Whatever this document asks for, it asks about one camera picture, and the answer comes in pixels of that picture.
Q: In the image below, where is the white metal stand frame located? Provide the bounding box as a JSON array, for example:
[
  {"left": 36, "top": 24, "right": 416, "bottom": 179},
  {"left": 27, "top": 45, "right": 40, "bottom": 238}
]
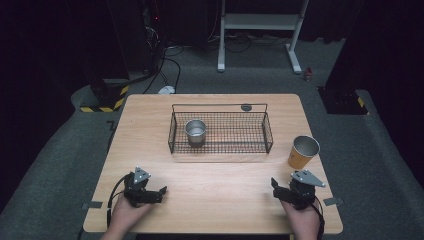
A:
[{"left": 216, "top": 0, "right": 310, "bottom": 75}]

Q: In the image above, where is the person's left hand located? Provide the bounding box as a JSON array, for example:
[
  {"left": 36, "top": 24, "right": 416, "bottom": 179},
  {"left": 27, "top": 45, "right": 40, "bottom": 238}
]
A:
[{"left": 107, "top": 195, "right": 153, "bottom": 236}]

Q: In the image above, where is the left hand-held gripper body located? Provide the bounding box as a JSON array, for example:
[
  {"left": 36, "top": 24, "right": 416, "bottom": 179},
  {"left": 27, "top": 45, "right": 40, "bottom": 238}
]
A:
[{"left": 123, "top": 166, "right": 158, "bottom": 208}]

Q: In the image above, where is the orange paper cup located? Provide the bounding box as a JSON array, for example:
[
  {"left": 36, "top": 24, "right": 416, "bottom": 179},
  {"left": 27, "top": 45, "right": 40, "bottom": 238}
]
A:
[{"left": 287, "top": 134, "right": 321, "bottom": 170}]

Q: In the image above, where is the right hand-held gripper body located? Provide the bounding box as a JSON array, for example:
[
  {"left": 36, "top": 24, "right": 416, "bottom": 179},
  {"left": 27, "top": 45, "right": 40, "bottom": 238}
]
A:
[{"left": 282, "top": 169, "right": 327, "bottom": 211}]

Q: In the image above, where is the grey tape strip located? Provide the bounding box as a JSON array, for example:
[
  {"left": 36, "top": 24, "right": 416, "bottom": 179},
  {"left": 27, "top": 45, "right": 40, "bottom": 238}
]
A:
[
  {"left": 81, "top": 200, "right": 104, "bottom": 211},
  {"left": 322, "top": 196, "right": 345, "bottom": 207}
]

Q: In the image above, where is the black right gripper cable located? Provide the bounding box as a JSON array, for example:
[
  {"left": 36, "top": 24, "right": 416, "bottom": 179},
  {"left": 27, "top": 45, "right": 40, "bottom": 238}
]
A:
[{"left": 312, "top": 195, "right": 326, "bottom": 240}]

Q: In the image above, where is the white power adapter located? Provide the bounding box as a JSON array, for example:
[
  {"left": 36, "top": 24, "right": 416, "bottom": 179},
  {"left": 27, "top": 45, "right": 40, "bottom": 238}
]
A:
[{"left": 157, "top": 85, "right": 177, "bottom": 96}]

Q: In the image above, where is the black yellow striped stand base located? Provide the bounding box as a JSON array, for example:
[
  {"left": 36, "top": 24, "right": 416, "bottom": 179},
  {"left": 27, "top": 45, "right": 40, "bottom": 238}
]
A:
[
  {"left": 317, "top": 86, "right": 371, "bottom": 117},
  {"left": 79, "top": 77, "right": 131, "bottom": 114}
]

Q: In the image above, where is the tangle of floor cables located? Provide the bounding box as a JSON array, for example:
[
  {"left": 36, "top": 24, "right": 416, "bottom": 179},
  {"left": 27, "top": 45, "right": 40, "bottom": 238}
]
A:
[{"left": 205, "top": 30, "right": 288, "bottom": 55}]

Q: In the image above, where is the black wire basket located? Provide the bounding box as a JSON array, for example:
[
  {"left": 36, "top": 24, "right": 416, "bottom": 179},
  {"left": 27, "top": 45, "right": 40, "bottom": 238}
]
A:
[{"left": 167, "top": 103, "right": 275, "bottom": 155}]

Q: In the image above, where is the black floor cable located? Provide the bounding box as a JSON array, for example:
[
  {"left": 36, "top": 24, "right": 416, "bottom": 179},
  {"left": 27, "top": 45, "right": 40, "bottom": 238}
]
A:
[{"left": 142, "top": 45, "right": 185, "bottom": 95}]

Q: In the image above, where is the black equipment rack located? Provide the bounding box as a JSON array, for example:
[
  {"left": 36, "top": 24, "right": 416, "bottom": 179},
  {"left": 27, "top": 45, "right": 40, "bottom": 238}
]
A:
[{"left": 105, "top": 0, "right": 165, "bottom": 75}]

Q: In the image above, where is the short steel cup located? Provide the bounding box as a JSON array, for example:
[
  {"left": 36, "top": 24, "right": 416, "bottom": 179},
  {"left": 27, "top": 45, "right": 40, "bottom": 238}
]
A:
[{"left": 184, "top": 118, "right": 208, "bottom": 148}]

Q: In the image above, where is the person's right hand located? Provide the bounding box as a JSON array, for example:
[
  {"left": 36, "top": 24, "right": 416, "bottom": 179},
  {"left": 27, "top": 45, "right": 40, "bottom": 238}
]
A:
[{"left": 280, "top": 199, "right": 324, "bottom": 240}]

